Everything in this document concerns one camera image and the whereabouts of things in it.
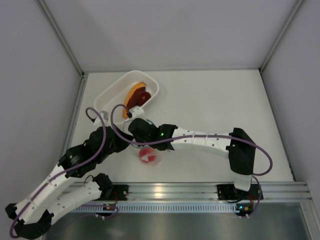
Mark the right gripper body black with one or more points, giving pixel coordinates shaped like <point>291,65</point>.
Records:
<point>138,140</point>

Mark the red fake apple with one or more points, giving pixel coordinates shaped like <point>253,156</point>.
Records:
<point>148,156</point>

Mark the clear zip top bag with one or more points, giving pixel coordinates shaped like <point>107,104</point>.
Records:
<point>134,149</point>

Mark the orange maroon fake fruit slice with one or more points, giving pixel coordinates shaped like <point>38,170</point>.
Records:
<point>131,99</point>

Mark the dark maroon fake fig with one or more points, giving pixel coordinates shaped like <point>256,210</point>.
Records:
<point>143,97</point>

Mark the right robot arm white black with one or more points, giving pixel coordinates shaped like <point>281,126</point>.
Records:
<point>237,147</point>

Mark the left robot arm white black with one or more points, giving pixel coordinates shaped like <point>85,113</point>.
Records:
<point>37,213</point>

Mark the white perforated plastic basket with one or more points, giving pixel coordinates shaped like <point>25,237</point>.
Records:
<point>118,92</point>

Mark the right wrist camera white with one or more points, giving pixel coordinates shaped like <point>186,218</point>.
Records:
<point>136,112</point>

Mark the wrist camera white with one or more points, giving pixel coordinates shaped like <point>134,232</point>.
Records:
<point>103,115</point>
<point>136,112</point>

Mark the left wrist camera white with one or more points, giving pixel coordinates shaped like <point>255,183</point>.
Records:
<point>103,115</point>

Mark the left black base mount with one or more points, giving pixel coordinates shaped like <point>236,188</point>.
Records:
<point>119,193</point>

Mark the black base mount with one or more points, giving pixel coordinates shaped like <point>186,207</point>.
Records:
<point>119,193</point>
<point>227,192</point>

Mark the white slotted cable duct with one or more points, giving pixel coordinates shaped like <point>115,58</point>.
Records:
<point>163,207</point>

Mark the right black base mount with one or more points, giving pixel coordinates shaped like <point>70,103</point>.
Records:
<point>227,192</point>

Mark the aluminium mounting rail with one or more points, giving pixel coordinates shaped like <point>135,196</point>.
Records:
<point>208,191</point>

